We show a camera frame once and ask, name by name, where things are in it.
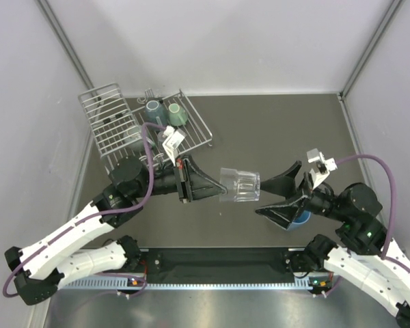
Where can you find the clear glass tumbler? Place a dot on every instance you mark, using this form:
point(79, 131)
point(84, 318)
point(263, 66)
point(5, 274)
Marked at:
point(241, 186)

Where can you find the green teal mug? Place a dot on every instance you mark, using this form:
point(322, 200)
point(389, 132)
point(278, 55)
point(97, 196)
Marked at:
point(177, 115)

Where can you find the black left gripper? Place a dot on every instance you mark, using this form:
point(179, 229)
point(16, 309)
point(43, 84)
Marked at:
point(193, 183)

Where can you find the blue plastic cup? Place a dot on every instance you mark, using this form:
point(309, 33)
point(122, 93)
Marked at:
point(300, 220)

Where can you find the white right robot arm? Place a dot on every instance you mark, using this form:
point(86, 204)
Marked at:
point(367, 256)

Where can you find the clear wine glass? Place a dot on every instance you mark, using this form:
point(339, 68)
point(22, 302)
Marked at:
point(162, 136)

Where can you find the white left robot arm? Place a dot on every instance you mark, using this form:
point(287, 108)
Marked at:
point(41, 269)

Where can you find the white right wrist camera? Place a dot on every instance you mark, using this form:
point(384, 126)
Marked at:
point(321, 167)

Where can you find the blue-grey ceramic mug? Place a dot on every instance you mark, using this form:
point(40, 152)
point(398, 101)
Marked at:
point(155, 113)

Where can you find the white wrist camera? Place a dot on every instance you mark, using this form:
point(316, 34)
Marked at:
point(321, 167)
point(172, 139)

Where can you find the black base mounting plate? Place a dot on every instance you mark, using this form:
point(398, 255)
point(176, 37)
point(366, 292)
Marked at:
point(222, 265)

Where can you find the metal wire dish rack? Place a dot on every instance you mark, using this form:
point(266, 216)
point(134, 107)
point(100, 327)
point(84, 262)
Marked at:
point(116, 128)

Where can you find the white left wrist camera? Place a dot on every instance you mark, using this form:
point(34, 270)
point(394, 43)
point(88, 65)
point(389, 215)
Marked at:
point(172, 139)

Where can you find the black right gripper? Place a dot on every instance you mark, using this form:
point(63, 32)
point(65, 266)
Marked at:
point(282, 214)

